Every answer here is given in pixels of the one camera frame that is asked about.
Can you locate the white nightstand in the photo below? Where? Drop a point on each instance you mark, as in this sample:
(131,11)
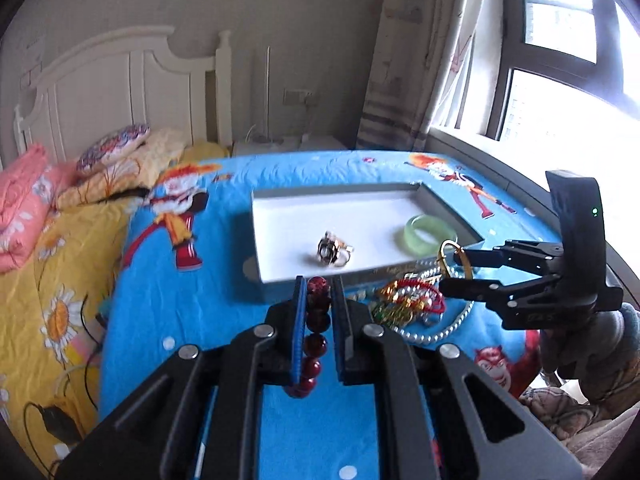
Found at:
(320,144)

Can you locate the blue cartoon printed blanket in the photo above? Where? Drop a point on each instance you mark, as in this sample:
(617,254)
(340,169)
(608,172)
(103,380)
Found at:
(200,320)

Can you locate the white shallow tray box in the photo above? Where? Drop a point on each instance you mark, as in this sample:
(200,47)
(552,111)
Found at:
(300,220)

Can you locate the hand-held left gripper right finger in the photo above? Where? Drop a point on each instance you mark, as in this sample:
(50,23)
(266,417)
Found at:
(340,330)

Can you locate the beige printed curtain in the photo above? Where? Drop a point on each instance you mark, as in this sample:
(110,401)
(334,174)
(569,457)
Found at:
(415,60)

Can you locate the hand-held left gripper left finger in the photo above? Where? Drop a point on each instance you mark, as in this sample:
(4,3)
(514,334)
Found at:
(298,330)

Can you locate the slim white lamp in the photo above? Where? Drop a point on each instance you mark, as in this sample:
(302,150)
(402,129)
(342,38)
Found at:
(266,90)

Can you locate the round patterned cushion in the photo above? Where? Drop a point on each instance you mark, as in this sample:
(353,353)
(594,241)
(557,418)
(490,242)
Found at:
(115,145)

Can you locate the person's plaid clothing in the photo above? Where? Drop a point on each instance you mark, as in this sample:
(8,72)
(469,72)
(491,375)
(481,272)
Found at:
(565,410)

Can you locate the person's right hand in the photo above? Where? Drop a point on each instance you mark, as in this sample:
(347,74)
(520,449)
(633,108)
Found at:
(600,352)

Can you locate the plain gold bangle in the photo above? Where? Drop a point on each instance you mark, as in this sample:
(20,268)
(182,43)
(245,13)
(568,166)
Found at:
(441,252)

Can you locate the dark framed window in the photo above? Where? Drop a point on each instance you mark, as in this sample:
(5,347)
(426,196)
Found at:
(550,110)

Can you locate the green jade bangle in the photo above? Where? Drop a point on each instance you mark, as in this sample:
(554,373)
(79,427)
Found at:
(430,246)

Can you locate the yellow floral bedsheet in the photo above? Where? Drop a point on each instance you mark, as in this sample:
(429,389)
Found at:
(60,270)

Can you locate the pale yellow pillow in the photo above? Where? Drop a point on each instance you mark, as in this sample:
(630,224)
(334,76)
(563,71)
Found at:
(150,157)

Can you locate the white wooden headboard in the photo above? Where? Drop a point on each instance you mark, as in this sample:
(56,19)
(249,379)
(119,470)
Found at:
(100,90)

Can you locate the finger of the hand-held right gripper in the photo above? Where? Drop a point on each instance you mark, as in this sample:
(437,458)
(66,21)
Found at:
(520,305)
(520,255)

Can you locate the wall socket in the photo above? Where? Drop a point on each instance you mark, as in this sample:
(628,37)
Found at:
(297,97)

